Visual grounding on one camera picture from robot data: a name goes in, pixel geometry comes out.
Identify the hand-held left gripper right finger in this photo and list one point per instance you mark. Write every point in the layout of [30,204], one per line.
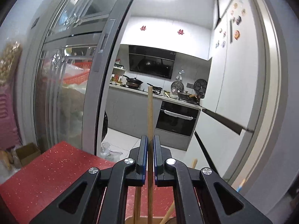
[156,158]

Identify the black wok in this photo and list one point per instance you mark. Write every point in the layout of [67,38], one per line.
[134,81]

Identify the cardboard box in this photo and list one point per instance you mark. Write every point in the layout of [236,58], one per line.
[26,154]

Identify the black range hood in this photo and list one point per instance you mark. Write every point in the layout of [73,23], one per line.
[151,61]

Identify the clear bag of beige goods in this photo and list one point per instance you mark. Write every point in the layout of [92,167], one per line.
[9,63]

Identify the round black trivet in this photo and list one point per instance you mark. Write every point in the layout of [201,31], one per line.
[177,86]
[200,85]

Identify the red plastic basket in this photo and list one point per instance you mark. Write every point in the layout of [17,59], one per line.
[77,74]

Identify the grey kitchen base cabinet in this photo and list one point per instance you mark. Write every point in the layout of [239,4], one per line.
[130,112]

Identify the red paper wall decoration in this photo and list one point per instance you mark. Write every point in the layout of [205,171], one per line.
[143,28]
[180,31]

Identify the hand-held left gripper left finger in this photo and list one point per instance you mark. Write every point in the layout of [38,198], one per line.
[146,158]

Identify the thick wooden chopstick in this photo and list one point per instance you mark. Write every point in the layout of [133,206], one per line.
[194,162]

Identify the clear plastic bag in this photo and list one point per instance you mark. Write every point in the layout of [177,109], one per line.
[109,151]

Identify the stack of pink plastic stools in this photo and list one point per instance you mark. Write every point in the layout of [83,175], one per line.
[7,121]

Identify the black built-in oven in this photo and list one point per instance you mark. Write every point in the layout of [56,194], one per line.
[177,121]

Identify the sliding glass door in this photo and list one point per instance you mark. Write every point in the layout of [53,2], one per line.
[70,51]

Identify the beige utensil holder grey base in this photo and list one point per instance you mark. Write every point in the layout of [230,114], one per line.
[158,221]

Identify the blue white patterned chopstick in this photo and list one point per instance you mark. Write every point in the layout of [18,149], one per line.
[240,186]

